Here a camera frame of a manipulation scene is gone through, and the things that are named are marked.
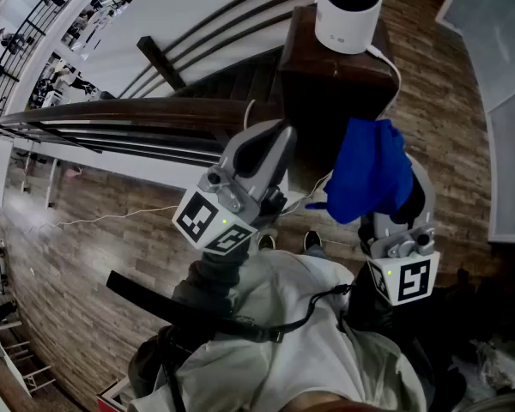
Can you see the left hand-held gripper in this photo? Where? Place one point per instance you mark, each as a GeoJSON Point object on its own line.
{"type": "Point", "coordinates": [240, 195]}

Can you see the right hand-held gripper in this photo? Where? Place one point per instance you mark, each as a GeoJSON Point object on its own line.
{"type": "Point", "coordinates": [412, 277]}

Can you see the blue cloth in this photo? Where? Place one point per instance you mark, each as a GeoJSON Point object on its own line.
{"type": "Point", "coordinates": [369, 170]}

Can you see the white camera with black dome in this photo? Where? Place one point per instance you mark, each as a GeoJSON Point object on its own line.
{"type": "Point", "coordinates": [347, 19]}

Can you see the person's left forearm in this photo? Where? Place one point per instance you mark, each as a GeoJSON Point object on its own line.
{"type": "Point", "coordinates": [214, 277]}

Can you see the person's right forearm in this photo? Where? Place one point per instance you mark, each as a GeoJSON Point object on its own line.
{"type": "Point", "coordinates": [369, 307]}

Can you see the person's left shoe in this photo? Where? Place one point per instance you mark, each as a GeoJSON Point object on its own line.
{"type": "Point", "coordinates": [267, 243]}

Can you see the person's shoe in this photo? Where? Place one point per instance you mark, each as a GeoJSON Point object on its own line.
{"type": "Point", "coordinates": [312, 239]}
{"type": "Point", "coordinates": [267, 243]}

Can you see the dark bag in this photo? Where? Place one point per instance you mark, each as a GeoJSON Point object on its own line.
{"type": "Point", "coordinates": [489, 307]}

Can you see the person's right shoe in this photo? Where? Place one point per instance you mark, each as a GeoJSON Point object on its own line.
{"type": "Point", "coordinates": [312, 239]}

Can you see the white-framed glass panel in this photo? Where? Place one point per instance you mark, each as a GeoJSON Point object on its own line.
{"type": "Point", "coordinates": [513, 174]}
{"type": "Point", "coordinates": [489, 28]}

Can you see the person's white shirt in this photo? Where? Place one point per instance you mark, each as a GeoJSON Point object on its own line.
{"type": "Point", "coordinates": [283, 350]}

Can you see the dark wooden handrail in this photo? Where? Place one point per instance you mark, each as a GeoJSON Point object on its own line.
{"type": "Point", "coordinates": [111, 110]}

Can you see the dark wooden baluster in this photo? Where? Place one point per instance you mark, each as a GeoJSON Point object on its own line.
{"type": "Point", "coordinates": [161, 62]}

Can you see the black metal railing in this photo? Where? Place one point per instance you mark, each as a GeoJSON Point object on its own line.
{"type": "Point", "coordinates": [17, 45]}

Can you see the dark wooden newel post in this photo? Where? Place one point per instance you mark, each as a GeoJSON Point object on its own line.
{"type": "Point", "coordinates": [326, 84]}

